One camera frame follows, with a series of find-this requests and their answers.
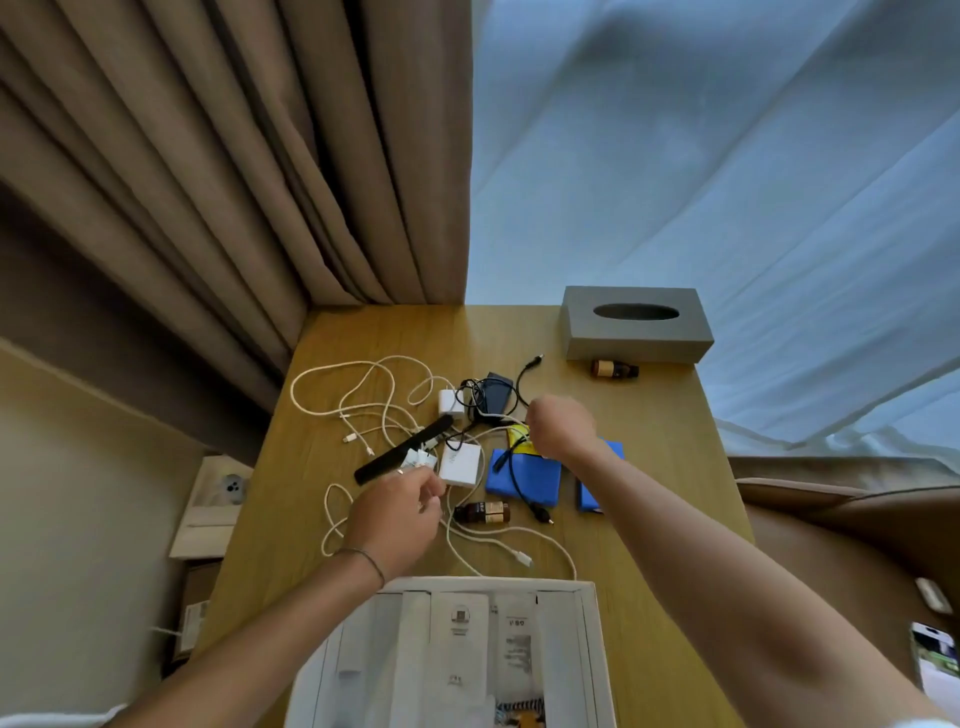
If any white labelled device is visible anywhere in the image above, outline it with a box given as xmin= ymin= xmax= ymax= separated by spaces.
xmin=152 ymin=598 xmax=213 ymax=664

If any open white cardboard box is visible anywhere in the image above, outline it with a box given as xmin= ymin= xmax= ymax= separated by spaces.
xmin=284 ymin=575 xmax=621 ymax=728

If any flat black strip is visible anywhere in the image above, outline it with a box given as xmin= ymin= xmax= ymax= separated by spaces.
xmin=353 ymin=414 xmax=456 ymax=486

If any person's right forearm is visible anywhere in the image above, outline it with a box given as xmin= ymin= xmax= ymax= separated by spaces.
xmin=561 ymin=442 xmax=952 ymax=728

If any beige pleated curtain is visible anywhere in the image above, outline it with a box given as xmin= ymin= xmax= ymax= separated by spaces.
xmin=0 ymin=0 xmax=475 ymax=415

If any white square charger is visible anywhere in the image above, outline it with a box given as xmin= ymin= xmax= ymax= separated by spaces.
xmin=438 ymin=442 xmax=485 ymax=489

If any narrow blue battery pack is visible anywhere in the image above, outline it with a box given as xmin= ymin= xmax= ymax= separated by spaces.
xmin=576 ymin=441 xmax=625 ymax=516

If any sheer white curtain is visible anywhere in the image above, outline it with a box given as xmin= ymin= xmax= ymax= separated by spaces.
xmin=465 ymin=0 xmax=960 ymax=475

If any black power adapter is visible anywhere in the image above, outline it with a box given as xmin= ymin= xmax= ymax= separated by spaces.
xmin=472 ymin=372 xmax=519 ymax=418

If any smartphone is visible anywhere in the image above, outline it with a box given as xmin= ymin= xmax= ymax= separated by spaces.
xmin=909 ymin=620 xmax=960 ymax=696

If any black cable on battery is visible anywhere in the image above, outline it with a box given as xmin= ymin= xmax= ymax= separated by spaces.
xmin=491 ymin=442 xmax=557 ymax=526

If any person's left hand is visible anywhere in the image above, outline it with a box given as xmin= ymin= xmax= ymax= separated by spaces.
xmin=339 ymin=468 xmax=449 ymax=588

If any thin wrist bracelet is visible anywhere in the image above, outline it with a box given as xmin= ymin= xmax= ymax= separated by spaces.
xmin=334 ymin=546 xmax=387 ymax=591

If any long white charging cable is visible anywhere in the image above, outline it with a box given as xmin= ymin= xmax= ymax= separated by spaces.
xmin=289 ymin=355 xmax=460 ymax=459

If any white shirt sleeve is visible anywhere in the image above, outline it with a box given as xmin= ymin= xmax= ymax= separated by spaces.
xmin=43 ymin=703 xmax=130 ymax=728

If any white printed paper slip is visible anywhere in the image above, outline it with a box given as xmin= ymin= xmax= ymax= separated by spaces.
xmin=493 ymin=592 xmax=543 ymax=702

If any large blue battery pack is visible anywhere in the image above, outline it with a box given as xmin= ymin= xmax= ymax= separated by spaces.
xmin=484 ymin=447 xmax=564 ymax=502

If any brown armchair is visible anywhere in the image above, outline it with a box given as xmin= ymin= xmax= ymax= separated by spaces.
xmin=729 ymin=455 xmax=960 ymax=680

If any grey tissue box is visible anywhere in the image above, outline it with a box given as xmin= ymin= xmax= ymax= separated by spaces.
xmin=557 ymin=285 xmax=715 ymax=366

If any white cable with flat connector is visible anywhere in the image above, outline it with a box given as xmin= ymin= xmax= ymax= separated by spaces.
xmin=321 ymin=480 xmax=579 ymax=583

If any person's left forearm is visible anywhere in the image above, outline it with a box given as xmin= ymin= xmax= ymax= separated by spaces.
xmin=105 ymin=552 xmax=387 ymax=728

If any white wall socket panel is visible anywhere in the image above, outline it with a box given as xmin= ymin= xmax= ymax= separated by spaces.
xmin=168 ymin=453 xmax=255 ymax=561

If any person's right hand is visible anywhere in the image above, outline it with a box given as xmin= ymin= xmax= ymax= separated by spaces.
xmin=525 ymin=395 xmax=602 ymax=463

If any white leaflet with grey icon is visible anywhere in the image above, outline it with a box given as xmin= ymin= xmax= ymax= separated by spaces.
xmin=429 ymin=591 xmax=493 ymax=728

